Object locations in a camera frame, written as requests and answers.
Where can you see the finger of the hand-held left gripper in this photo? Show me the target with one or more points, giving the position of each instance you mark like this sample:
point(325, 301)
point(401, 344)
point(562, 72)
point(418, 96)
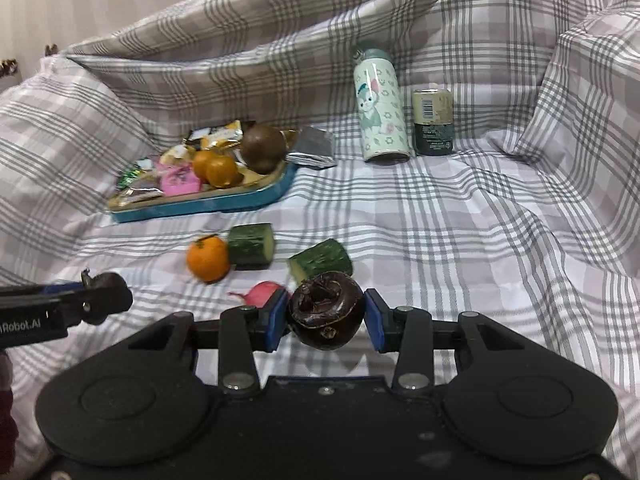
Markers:
point(40, 294)
point(82, 312)

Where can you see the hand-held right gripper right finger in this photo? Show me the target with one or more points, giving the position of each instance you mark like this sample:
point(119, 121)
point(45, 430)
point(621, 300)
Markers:
point(375, 322)

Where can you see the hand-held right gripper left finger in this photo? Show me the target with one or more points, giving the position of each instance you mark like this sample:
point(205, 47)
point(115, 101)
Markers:
point(277, 321)

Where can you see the person's left forearm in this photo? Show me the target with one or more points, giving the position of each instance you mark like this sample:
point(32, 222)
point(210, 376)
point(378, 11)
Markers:
point(6, 410)

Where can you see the pink radish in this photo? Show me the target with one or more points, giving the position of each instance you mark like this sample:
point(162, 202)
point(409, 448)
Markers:
point(262, 292)

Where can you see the green cucumber piece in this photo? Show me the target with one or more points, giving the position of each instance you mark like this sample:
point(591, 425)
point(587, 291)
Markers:
point(250, 246)
point(322, 259)

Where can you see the small orange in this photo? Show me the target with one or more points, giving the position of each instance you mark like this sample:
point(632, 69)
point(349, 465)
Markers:
point(200, 162)
point(207, 258)
point(222, 171)

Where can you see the brown snack packet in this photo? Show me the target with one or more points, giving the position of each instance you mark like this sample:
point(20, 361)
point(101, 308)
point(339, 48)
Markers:
point(140, 194)

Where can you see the blue tray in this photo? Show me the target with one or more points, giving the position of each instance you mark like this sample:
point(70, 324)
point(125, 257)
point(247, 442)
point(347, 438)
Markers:
point(210, 205)

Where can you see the green snack packet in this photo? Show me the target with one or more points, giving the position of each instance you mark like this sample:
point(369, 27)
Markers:
point(131, 174)

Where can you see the pink snack packet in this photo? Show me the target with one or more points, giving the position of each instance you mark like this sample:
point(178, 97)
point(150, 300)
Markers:
point(180, 180)

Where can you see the brown kiwi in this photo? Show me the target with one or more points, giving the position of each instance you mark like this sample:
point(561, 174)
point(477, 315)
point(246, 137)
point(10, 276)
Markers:
point(262, 149)

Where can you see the silver foil packet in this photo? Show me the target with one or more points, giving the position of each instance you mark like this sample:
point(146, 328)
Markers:
point(312, 149)

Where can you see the yellow snack packet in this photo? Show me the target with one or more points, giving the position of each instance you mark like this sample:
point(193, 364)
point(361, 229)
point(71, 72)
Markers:
point(215, 135)

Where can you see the dark green can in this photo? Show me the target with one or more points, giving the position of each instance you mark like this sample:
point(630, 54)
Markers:
point(432, 122)

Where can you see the white cartoon print bottle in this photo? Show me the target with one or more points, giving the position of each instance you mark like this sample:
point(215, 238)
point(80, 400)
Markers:
point(382, 105)

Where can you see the leopard print hair clip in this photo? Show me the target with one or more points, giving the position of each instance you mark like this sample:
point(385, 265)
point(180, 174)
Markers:
point(50, 50)
point(7, 66)

